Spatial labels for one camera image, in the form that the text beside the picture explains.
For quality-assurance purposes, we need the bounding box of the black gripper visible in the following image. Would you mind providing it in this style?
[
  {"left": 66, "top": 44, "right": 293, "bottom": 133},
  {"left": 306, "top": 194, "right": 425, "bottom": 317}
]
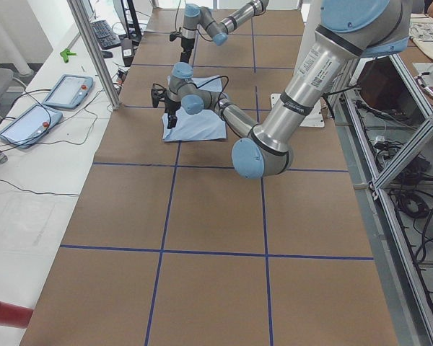
[
  {"left": 151, "top": 83, "right": 180, "bottom": 128},
  {"left": 169, "top": 31, "right": 195, "bottom": 57}
]

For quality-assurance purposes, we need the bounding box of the light blue t-shirt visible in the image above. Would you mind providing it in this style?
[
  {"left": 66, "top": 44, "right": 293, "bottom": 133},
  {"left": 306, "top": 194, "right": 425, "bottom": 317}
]
[{"left": 161, "top": 74, "right": 227, "bottom": 143}]

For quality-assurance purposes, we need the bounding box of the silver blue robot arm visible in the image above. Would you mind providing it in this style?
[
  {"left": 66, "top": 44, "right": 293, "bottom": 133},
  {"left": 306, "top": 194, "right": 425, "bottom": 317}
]
[
  {"left": 151, "top": 0, "right": 413, "bottom": 179},
  {"left": 169, "top": 0, "right": 269, "bottom": 63}
]

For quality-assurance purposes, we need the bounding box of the black keyboard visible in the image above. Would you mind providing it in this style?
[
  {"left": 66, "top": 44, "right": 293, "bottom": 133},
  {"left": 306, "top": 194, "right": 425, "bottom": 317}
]
[{"left": 90, "top": 20, "right": 121, "bottom": 50}]

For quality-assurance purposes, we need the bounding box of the upper teach pendant tablet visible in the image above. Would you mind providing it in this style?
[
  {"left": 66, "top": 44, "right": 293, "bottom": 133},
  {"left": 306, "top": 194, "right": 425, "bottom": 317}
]
[{"left": 42, "top": 74, "right": 94, "bottom": 110}]

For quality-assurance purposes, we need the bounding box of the teach pendant tablet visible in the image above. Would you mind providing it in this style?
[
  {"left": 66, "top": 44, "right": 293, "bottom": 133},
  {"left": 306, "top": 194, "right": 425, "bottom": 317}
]
[
  {"left": 0, "top": 104, "right": 63, "bottom": 148},
  {"left": 42, "top": 74, "right": 94, "bottom": 110}
]

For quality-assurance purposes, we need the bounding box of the green plastic clamp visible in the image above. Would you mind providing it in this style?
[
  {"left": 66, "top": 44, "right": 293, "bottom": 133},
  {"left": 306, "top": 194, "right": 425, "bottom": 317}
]
[{"left": 60, "top": 48, "right": 76, "bottom": 63}]

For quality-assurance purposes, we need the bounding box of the lower teach pendant tablet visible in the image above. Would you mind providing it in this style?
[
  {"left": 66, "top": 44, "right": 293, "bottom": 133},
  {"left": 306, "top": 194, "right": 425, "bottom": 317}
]
[{"left": 0, "top": 104, "right": 63, "bottom": 148}]

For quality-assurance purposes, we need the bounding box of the red fire extinguisher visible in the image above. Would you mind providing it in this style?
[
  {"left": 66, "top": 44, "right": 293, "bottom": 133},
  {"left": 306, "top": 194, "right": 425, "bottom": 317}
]
[{"left": 0, "top": 301, "right": 34, "bottom": 329}]

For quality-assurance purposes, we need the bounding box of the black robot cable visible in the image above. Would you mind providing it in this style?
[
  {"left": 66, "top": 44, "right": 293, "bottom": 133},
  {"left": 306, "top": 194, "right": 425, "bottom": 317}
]
[{"left": 194, "top": 74, "right": 230, "bottom": 109}]

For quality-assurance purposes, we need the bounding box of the aluminium frame post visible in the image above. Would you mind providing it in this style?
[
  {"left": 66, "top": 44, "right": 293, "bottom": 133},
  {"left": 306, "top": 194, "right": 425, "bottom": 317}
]
[{"left": 67, "top": 0, "right": 121, "bottom": 110}]

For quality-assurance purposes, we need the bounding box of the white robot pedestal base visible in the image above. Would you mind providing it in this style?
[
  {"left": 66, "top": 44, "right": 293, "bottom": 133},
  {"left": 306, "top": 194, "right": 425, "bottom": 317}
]
[{"left": 263, "top": 1, "right": 323, "bottom": 130}]

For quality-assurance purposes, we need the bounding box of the aluminium frame rack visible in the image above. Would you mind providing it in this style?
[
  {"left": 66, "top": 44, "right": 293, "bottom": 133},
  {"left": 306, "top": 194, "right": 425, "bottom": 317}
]
[{"left": 327, "top": 47, "right": 433, "bottom": 345}]

